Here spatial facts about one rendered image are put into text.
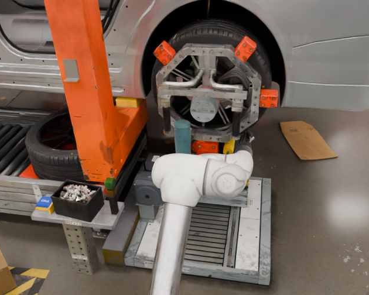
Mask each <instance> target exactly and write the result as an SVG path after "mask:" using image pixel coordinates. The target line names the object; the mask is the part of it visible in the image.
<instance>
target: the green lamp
mask: <svg viewBox="0 0 369 295"><path fill-rule="evenodd" d="M104 185H105V188H107V189H113V188H114V186H115V179H114V178H110V177H107V178H106V180H105V182H104Z"/></svg>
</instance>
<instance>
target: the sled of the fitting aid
mask: <svg viewBox="0 0 369 295"><path fill-rule="evenodd" d="M248 185H249V179H248V180H247V183H246V186H245V187H244V189H243V191H242V192H240V193H239V194H238V195H236V196H234V197H230V198H225V197H213V196H206V195H201V196H200V198H199V200H198V203H208V204H219V205H229V206H236V207H247V200H248Z"/></svg>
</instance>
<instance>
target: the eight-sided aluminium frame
mask: <svg viewBox="0 0 369 295"><path fill-rule="evenodd" d="M203 51H204V52H203ZM211 51H213V52H211ZM234 53H235V48H234V47H233V46H232V45H231V44H198V43H186V44H185V45H184V46H183V47H182V48H181V49H180V50H179V51H178V52H177V53H176V55H175V56H174V58H173V59H172V60H171V61H170V62H169V63H168V64H167V65H166V66H163V67H162V68H161V69H160V70H159V71H158V73H157V75H156V88H157V96H158V111H159V114H160V115H161V116H162V117H163V109H162V107H161V106H160V96H161V95H160V94H158V87H162V84H163V82H166V76H167V75H168V74H169V73H170V72H171V71H172V70H173V69H174V68H175V67H176V66H177V65H178V64H179V63H180V62H181V61H182V60H184V59H185V58H186V57H187V56H188V55H195V56H198V55H204V56H211V55H212V56H224V57H228V58H229V59H230V60H231V62H232V63H233V64H234V65H235V66H236V67H237V68H239V69H241V70H242V71H243V72H244V74H245V76H246V77H247V78H248V79H249V80H250V82H252V99H251V112H250V113H248V114H247V115H246V116H245V117H243V118H242V119H240V133H241V132H242V131H243V130H245V129H246V128H248V127H249V126H250V125H252V124H254V122H256V121H257V120H258V114H259V97H260V89H261V75H260V74H259V73H258V72H257V71H256V70H255V69H254V68H253V67H252V66H251V65H250V63H249V62H247V61H246V62H243V61H242V60H240V59H239V58H238V57H237V56H235V55H234ZM180 119H181V118H180V117H179V116H178V115H177V114H175V113H174V112H173V111H172V110H171V109H170V122H171V125H172V126H173V127H174V123H175V122H176V121H177V120H180ZM190 130H191V140H193V139H195V140H202V141H210V142H221V143H223V142H224V143H227V142H228V141H230V140H231V139H232V138H231V134H232V131H233V126H231V127H230V128H228V129H227V130H226V131H215V130H206V129H192V128H190Z"/></svg>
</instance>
